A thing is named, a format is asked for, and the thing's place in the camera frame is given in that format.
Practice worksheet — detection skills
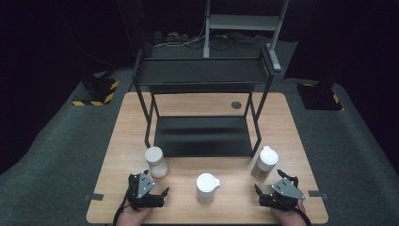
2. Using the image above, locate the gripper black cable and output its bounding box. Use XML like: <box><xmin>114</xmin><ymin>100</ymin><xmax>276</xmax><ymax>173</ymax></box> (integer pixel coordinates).
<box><xmin>112</xmin><ymin>197</ymin><xmax>130</xmax><ymax>226</ymax></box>
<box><xmin>294</xmin><ymin>206</ymin><xmax>313</xmax><ymax>226</ymax></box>

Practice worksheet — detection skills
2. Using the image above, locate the person's right hand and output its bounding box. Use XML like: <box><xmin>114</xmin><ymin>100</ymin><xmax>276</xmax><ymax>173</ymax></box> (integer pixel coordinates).
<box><xmin>270</xmin><ymin>201</ymin><xmax>308</xmax><ymax>226</ymax></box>

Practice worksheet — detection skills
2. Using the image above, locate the person's left hand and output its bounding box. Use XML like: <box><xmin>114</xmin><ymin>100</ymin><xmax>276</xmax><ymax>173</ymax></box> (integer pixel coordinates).
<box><xmin>117</xmin><ymin>204</ymin><xmax>153</xmax><ymax>226</ymax></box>

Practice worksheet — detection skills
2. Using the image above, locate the tangle of floor cables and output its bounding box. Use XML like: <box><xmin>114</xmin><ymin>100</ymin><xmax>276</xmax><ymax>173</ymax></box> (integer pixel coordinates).
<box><xmin>153</xmin><ymin>30</ymin><xmax>271</xmax><ymax>52</ymax></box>

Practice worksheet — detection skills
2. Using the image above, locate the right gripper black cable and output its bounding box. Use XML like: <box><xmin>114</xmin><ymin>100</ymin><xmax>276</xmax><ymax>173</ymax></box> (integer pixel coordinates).
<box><xmin>294</xmin><ymin>206</ymin><xmax>313</xmax><ymax>226</ymax></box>

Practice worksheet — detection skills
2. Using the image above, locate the spout-lid jar of brown powder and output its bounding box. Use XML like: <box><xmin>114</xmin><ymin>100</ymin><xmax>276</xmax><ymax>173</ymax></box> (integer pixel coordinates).
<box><xmin>250</xmin><ymin>145</ymin><xmax>279</xmax><ymax>181</ymax></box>

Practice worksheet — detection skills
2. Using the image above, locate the black two-tier metal rack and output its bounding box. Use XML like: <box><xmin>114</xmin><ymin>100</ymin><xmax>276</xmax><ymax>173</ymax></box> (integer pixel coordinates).
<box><xmin>131</xmin><ymin>43</ymin><xmax>277</xmax><ymax>159</ymax></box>

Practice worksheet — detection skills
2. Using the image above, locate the white spout-lid jar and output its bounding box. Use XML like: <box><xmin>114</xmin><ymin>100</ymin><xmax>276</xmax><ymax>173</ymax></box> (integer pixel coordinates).
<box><xmin>196</xmin><ymin>172</ymin><xmax>221</xmax><ymax>204</ymax></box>

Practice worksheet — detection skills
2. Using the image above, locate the black power strip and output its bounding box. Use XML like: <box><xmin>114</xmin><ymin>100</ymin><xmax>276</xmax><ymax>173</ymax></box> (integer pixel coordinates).
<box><xmin>153</xmin><ymin>30</ymin><xmax>190</xmax><ymax>43</ymax></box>

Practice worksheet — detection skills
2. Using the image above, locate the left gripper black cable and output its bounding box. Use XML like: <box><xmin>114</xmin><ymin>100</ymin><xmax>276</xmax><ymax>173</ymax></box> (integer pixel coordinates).
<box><xmin>112</xmin><ymin>197</ymin><xmax>130</xmax><ymax>226</ymax></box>

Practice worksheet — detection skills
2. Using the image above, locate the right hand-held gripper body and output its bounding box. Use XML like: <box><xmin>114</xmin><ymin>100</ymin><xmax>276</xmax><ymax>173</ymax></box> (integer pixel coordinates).
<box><xmin>257</xmin><ymin>178</ymin><xmax>306</xmax><ymax>211</ymax></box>

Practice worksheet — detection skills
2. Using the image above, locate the flat-lid jar of white granules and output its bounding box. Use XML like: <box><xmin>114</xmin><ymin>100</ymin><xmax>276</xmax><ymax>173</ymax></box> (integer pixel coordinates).
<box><xmin>144</xmin><ymin>146</ymin><xmax>169</xmax><ymax>180</ymax></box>

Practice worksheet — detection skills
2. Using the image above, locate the yellow-black striped stand base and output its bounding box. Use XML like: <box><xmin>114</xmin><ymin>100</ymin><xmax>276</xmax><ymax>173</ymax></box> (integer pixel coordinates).
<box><xmin>295</xmin><ymin>82</ymin><xmax>343</xmax><ymax>111</ymax></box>
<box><xmin>72</xmin><ymin>76</ymin><xmax>120</xmax><ymax>107</ymax></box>

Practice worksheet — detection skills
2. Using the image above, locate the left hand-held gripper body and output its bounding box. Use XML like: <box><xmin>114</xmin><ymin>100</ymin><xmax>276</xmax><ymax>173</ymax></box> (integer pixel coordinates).
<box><xmin>125</xmin><ymin>170</ymin><xmax>166</xmax><ymax>211</ymax></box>

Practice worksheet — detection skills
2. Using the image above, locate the grey metal stand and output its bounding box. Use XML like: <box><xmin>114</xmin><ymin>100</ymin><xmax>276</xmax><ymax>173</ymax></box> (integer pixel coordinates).
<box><xmin>202</xmin><ymin>0</ymin><xmax>290</xmax><ymax>73</ymax></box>

